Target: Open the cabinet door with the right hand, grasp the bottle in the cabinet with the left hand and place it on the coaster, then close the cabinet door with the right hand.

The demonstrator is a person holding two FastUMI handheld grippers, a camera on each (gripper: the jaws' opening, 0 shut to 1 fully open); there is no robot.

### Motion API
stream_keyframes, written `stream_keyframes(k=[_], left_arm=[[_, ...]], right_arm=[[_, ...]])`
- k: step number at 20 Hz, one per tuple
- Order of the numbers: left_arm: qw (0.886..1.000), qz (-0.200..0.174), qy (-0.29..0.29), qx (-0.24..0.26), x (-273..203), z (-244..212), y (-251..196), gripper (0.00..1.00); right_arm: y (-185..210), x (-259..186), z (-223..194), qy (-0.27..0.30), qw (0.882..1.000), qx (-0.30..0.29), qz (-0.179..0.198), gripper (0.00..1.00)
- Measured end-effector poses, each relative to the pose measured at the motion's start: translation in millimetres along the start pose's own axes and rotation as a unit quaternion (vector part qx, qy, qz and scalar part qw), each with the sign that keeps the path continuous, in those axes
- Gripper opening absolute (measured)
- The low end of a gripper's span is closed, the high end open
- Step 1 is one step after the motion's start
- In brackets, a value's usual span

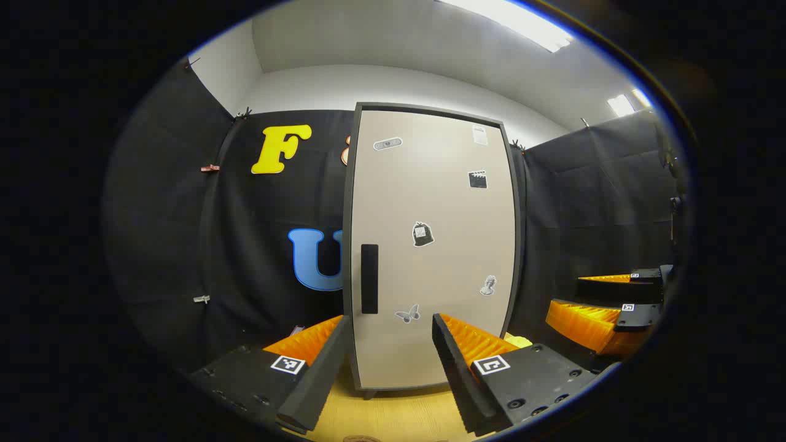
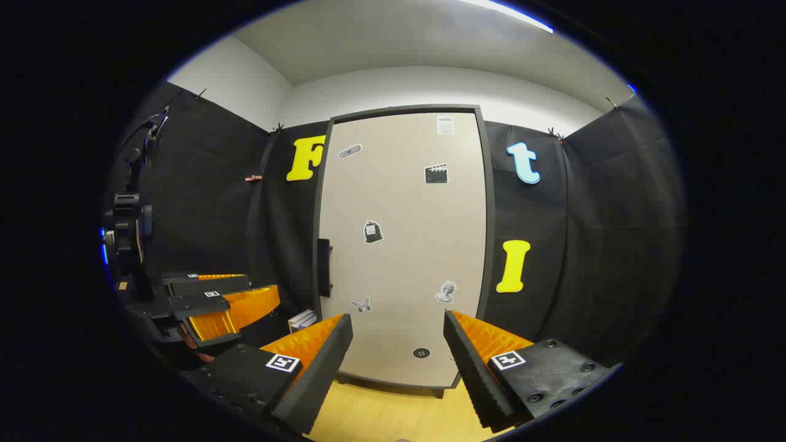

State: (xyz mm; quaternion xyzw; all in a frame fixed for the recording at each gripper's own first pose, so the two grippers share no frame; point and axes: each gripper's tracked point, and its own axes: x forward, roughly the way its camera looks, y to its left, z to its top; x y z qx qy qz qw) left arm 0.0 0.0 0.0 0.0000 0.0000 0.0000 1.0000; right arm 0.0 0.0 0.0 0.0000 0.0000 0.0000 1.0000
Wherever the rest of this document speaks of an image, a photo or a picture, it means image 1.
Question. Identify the black backdrop cloth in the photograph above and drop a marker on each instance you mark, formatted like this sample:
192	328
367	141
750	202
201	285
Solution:
184	215

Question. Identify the small ceiling light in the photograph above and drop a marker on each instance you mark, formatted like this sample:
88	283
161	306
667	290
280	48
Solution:
627	103

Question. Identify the dark grey cabinet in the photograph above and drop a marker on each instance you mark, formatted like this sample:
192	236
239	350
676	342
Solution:
347	215

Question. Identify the clear round coaster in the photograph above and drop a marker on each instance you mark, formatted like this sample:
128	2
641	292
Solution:
362	439

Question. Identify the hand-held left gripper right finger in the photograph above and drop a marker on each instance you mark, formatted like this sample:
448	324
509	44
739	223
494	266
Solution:
457	374

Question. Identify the beige cabinet door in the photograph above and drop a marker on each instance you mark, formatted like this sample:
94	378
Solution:
430	258

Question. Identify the long ceiling light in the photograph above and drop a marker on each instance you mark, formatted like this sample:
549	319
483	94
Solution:
516	21

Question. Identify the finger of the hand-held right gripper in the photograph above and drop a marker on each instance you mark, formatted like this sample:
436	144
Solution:
614	291
638	316

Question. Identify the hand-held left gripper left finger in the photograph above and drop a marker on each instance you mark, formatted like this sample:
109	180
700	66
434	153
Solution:
319	380

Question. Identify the pale yellow sponge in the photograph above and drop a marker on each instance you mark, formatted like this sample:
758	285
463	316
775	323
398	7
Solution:
519	339

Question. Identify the copper clip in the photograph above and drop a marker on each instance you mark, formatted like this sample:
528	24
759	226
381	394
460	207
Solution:
210	167

